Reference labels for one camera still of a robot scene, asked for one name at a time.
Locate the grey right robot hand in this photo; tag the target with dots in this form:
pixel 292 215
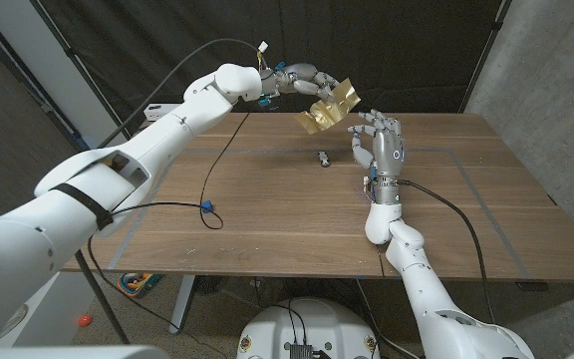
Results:
pixel 386 144

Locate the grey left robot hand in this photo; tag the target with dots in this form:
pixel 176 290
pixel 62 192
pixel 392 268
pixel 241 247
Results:
pixel 299 80

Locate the gold foil envelope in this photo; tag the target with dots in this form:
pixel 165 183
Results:
pixel 329 112

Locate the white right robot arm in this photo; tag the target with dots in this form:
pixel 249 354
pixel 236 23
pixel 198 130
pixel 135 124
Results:
pixel 426 279

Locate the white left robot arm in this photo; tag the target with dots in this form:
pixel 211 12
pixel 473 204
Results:
pixel 92 189

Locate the small blue block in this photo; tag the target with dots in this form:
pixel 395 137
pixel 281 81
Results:
pixel 207 206

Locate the white toy car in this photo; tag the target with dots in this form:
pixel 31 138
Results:
pixel 323 158

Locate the black backdrop curtain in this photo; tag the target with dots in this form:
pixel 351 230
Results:
pixel 416 50

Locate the black backdrop stand pole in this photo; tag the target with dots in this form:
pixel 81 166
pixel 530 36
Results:
pixel 487 50
pixel 70 50

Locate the white power strip box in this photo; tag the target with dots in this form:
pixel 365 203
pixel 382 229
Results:
pixel 160 111

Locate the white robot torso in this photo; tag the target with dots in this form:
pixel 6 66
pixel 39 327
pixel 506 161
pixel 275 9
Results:
pixel 317 324

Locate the small black fan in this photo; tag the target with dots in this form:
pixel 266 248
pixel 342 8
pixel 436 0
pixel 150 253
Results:
pixel 209 284

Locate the grey finned torso module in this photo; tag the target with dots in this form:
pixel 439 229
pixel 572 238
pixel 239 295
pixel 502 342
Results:
pixel 301 351

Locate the grey table leg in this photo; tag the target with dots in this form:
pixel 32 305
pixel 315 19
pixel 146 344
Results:
pixel 181 304

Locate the teal and orange toy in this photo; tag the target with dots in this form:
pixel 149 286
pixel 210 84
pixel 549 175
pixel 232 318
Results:
pixel 140 284

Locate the small orange ball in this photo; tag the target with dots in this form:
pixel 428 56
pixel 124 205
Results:
pixel 85 320

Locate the white sneaker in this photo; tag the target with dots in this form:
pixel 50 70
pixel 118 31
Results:
pixel 18 316

